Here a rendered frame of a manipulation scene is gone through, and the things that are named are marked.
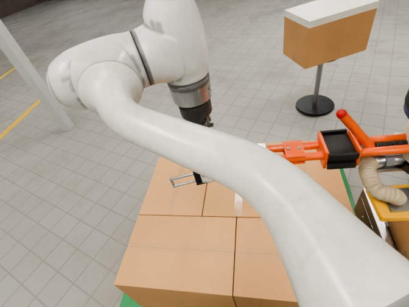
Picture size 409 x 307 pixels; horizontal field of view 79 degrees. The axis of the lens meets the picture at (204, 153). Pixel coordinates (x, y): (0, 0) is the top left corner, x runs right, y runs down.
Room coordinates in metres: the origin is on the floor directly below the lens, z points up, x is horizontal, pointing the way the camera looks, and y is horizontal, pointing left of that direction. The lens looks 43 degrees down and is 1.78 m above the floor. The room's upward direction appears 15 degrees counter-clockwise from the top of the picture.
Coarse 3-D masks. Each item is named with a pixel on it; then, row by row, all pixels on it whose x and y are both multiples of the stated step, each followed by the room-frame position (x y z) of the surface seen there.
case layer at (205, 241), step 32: (160, 160) 1.35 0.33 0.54; (160, 192) 1.05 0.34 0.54; (192, 192) 0.98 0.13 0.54; (224, 192) 0.92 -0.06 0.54; (160, 224) 0.81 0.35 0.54; (192, 224) 0.76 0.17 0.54; (224, 224) 0.71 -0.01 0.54; (256, 224) 0.66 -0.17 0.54; (128, 256) 0.67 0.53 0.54; (160, 256) 0.62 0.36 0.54; (192, 256) 0.58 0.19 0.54; (224, 256) 0.54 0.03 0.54; (256, 256) 0.50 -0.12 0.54; (128, 288) 0.52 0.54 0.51; (160, 288) 0.47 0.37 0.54; (192, 288) 0.43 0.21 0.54; (224, 288) 0.40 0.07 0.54; (256, 288) 0.36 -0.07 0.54; (288, 288) 0.33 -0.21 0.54
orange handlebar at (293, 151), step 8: (376, 136) 0.42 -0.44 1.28; (384, 136) 0.41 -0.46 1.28; (392, 136) 0.41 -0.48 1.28; (400, 136) 0.40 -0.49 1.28; (280, 144) 0.48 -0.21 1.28; (288, 144) 0.47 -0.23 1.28; (296, 144) 0.46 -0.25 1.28; (304, 144) 0.46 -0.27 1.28; (312, 144) 0.45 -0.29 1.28; (360, 144) 0.42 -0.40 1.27; (408, 144) 0.37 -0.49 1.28; (288, 152) 0.44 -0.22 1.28; (296, 152) 0.43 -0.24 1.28; (304, 152) 0.43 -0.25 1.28; (312, 152) 0.42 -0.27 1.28; (320, 152) 0.42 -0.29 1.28; (368, 152) 0.38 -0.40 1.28; (376, 152) 0.37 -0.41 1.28; (384, 152) 0.37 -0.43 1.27; (392, 152) 0.36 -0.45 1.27; (400, 152) 0.36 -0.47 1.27; (408, 152) 0.36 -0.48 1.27; (288, 160) 0.42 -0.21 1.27; (296, 160) 0.42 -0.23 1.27; (304, 160) 0.41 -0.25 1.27
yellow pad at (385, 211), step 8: (368, 192) 0.34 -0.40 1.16; (408, 192) 0.31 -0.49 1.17; (376, 200) 0.31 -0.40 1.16; (408, 200) 0.29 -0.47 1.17; (376, 208) 0.29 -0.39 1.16; (384, 208) 0.28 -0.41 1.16; (392, 208) 0.28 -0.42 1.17; (400, 208) 0.27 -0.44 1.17; (408, 208) 0.27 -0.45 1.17; (384, 216) 0.27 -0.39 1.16; (392, 216) 0.26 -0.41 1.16; (400, 216) 0.26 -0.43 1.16; (408, 216) 0.25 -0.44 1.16
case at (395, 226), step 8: (392, 224) 0.47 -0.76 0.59; (400, 224) 0.43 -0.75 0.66; (408, 224) 0.40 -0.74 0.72; (392, 232) 0.44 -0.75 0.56; (400, 232) 0.41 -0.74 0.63; (408, 232) 0.38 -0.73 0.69; (400, 240) 0.38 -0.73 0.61; (408, 240) 0.36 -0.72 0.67; (400, 248) 0.36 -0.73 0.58; (408, 248) 0.34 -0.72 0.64; (408, 256) 0.31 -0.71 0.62
